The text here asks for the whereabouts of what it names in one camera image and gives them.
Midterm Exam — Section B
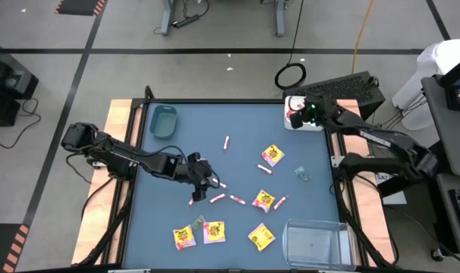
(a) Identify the black floor cable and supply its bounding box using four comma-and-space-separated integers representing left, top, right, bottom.
0, 97, 42, 149

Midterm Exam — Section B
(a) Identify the yellow hanging cable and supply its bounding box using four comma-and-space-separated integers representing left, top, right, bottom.
351, 0, 375, 75

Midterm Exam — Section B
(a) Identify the grey metal table leg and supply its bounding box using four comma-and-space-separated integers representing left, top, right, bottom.
274, 0, 288, 38
160, 0, 177, 37

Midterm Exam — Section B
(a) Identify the black hanging cable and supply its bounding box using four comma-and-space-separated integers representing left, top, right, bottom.
273, 0, 307, 91

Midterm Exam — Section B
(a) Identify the teal plastic bin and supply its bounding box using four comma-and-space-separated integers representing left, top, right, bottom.
149, 104, 178, 140

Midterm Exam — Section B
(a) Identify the white plastic bin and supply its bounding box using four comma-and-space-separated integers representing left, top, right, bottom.
283, 95, 332, 132

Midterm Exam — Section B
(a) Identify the white printed paper sheet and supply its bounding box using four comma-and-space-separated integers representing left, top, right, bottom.
373, 171, 408, 206

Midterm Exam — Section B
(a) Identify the black computer tower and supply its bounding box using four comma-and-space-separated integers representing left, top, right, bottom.
282, 71, 386, 122

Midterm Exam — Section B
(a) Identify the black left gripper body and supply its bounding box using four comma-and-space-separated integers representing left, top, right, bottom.
178, 152, 218, 202

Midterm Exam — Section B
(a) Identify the black orange striped mat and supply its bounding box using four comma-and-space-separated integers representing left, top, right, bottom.
0, 222, 30, 273
54, 0, 109, 17

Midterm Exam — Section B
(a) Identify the black power strip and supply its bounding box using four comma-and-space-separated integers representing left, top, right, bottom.
172, 14, 200, 30

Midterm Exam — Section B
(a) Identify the black floor equipment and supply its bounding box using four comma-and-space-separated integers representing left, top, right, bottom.
0, 36, 39, 128

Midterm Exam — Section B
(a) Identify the grey desk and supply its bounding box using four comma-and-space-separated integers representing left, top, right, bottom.
421, 75, 460, 266

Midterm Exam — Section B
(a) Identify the white trash bin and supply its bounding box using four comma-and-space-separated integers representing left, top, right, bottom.
391, 38, 460, 132

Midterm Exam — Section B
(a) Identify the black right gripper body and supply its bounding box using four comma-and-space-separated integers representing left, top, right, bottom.
290, 94, 336, 130

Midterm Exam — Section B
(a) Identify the clear plastic bin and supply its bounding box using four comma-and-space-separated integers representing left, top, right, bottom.
282, 218, 357, 272

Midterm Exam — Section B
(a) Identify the teal ring candy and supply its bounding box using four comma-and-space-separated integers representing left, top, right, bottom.
293, 165, 312, 182

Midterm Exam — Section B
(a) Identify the wooden table side board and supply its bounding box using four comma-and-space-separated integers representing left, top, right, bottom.
336, 99, 396, 266
71, 99, 143, 265

